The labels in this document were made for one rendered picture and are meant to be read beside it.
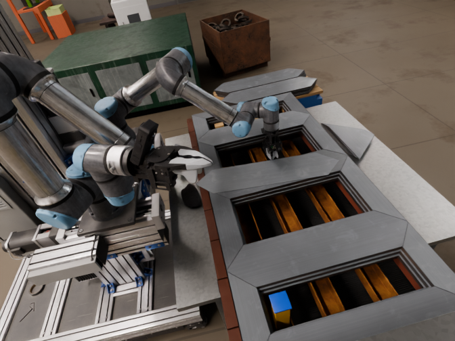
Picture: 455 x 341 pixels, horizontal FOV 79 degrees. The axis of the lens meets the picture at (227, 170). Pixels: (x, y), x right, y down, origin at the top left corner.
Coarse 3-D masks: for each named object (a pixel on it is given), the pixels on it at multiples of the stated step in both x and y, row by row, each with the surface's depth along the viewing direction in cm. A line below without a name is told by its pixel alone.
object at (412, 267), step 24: (216, 120) 191; (240, 144) 167; (312, 144) 157; (336, 168) 136; (240, 192) 133; (264, 192) 133; (288, 192) 135; (360, 264) 102; (408, 264) 99; (264, 288) 99; (264, 312) 93
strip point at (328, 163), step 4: (320, 156) 144; (324, 156) 143; (320, 160) 141; (324, 160) 141; (328, 160) 141; (332, 160) 140; (336, 160) 140; (324, 164) 139; (328, 164) 138; (332, 164) 138; (324, 168) 137; (328, 168) 136; (332, 168) 136; (328, 172) 134
